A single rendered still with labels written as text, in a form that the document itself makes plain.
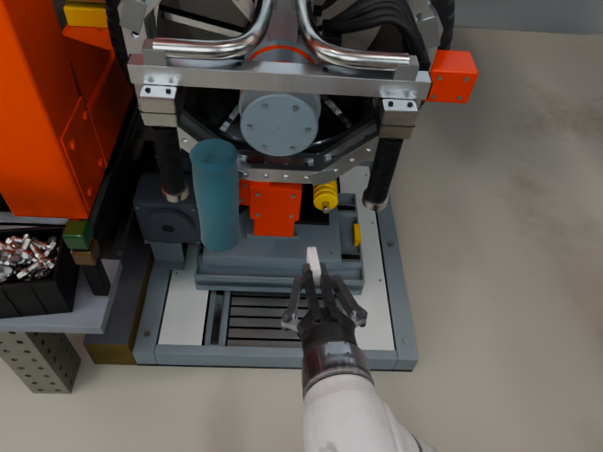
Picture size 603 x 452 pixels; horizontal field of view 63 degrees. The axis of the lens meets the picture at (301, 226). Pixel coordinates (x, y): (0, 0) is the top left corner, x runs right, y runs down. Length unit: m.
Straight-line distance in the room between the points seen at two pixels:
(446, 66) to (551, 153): 1.51
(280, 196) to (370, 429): 0.68
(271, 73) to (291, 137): 0.16
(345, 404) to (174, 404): 0.94
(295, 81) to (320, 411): 0.43
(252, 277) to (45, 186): 0.62
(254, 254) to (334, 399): 0.89
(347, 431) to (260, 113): 0.49
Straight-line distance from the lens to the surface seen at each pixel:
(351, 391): 0.59
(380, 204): 0.84
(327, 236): 1.47
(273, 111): 0.80
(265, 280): 1.45
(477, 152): 2.28
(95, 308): 1.11
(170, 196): 0.84
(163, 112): 0.73
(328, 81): 0.71
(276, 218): 1.18
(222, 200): 0.97
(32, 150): 1.05
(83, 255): 1.00
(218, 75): 0.72
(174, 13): 1.02
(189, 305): 1.51
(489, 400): 1.59
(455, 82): 0.99
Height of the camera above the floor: 1.36
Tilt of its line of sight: 50 degrees down
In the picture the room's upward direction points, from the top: 6 degrees clockwise
